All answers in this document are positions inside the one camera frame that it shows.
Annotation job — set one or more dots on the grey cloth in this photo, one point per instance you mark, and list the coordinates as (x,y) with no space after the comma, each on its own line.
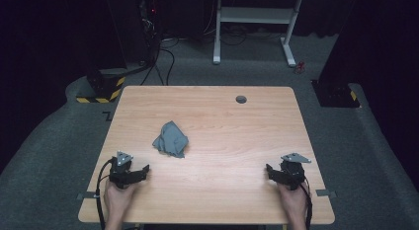
(171,139)

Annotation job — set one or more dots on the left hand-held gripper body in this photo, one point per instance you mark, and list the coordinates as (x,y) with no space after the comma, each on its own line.
(121,172)

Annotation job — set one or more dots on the grey tape strip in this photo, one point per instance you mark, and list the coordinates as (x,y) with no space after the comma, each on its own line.
(86,195)
(326,192)

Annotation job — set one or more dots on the black yellow striped stand base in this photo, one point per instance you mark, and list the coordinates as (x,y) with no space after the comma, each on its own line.
(103,87)

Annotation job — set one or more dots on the grey round table grommet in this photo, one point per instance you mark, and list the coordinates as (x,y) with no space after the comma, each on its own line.
(241,99)

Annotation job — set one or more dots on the person's left hand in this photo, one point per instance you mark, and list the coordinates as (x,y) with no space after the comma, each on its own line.
(117,200)

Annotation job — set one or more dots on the black stand base yellow mark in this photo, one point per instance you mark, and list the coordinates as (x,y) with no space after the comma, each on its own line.
(336,95)

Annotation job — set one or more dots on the person's right hand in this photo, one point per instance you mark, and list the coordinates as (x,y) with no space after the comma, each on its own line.
(293,202)

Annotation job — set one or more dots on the small red floor object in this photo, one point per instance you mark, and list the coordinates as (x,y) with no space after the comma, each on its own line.
(299,67)

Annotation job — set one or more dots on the dark equipment rack red light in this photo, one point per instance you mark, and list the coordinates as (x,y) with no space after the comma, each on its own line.
(150,22)

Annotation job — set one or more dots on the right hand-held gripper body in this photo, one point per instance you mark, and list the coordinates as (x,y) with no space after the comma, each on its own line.
(292,174)

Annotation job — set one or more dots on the white metal stand frame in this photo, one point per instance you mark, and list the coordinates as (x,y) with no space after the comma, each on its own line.
(257,15)

